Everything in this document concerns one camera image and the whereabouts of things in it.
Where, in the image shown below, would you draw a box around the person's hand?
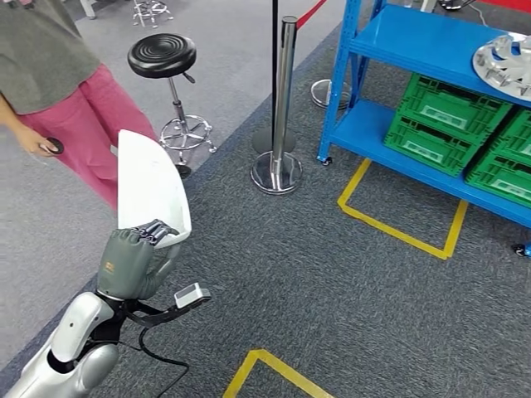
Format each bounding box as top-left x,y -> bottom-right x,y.
14,123 -> 54,159

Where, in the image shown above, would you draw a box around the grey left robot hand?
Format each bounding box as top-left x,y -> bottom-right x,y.
97,219 -> 182,303

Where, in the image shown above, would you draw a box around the black round remote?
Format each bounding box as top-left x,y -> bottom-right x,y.
45,136 -> 66,157

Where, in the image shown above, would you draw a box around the white plastic mirror cover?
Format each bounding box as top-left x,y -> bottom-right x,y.
117,129 -> 193,250

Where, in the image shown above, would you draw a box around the blue metal shelf rack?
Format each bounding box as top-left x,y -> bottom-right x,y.
316,0 -> 531,260

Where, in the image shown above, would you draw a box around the person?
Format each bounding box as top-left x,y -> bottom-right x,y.
0,0 -> 159,213

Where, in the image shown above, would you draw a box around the black seat chrome stool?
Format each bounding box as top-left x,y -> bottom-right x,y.
126,33 -> 218,180

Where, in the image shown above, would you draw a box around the chrome stool base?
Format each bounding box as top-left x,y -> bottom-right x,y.
131,0 -> 174,30

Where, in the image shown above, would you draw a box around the red barrier belt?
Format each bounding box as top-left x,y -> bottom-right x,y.
480,0 -> 531,14
295,0 -> 329,31

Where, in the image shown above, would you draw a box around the silver wheel hubcap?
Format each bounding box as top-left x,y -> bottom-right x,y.
471,32 -> 531,104

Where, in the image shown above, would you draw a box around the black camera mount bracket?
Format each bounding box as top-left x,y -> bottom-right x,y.
122,298 -> 193,329

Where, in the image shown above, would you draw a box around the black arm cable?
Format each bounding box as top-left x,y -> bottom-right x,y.
137,327 -> 191,398

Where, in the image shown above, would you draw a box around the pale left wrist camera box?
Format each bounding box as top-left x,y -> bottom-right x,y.
174,282 -> 211,310

